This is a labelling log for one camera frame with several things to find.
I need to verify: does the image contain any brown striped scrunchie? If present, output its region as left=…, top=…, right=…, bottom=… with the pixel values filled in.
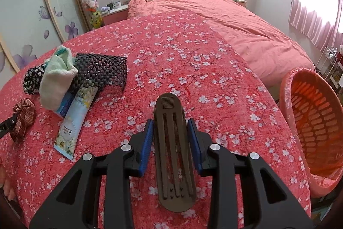
left=10, top=98, right=35, bottom=142

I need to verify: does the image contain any black daisy print scrunchie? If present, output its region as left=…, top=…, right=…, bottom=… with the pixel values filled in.
left=23, top=64, right=45, bottom=95

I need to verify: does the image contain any brown plastic hair clip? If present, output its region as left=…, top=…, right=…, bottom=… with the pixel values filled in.
left=154, top=93, right=197, bottom=213

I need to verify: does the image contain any blue tissue pack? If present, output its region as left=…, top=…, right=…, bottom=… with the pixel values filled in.
left=55, top=92, right=74, bottom=118

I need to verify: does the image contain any floral sachet packet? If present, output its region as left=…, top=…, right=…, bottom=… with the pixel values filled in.
left=53, top=87, right=98, bottom=160

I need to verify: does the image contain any light green sock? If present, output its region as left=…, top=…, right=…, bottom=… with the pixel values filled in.
left=39, top=45, right=78, bottom=111

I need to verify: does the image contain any red floral bedspread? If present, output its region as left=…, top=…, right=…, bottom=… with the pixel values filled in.
left=1, top=11, right=311, bottom=228

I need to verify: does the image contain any dark beaded mat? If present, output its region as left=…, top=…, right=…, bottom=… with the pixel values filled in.
left=69, top=53, right=127, bottom=93

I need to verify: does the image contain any orange plastic laundry basket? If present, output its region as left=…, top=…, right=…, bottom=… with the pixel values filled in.
left=279, top=67, right=342, bottom=198

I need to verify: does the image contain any floral sliding wardrobe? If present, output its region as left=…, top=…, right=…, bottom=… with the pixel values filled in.
left=1, top=0, right=88, bottom=84

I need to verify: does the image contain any green frog plush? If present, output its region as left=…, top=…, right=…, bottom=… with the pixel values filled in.
left=90, top=11, right=103, bottom=29

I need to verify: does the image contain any coral pink duvet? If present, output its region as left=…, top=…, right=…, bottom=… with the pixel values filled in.
left=128, top=0, right=314, bottom=88

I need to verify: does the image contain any plush toy display tube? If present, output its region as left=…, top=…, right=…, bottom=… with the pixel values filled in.
left=77, top=0, right=104, bottom=30

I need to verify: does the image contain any pink bedside table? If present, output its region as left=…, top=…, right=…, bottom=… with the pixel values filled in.
left=102, top=5, right=128, bottom=26

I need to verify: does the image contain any pink curtain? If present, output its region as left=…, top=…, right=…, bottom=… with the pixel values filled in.
left=289, top=0, right=342, bottom=51

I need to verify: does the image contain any white wire rack shelf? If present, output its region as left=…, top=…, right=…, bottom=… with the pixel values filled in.
left=315, top=47, right=342, bottom=93

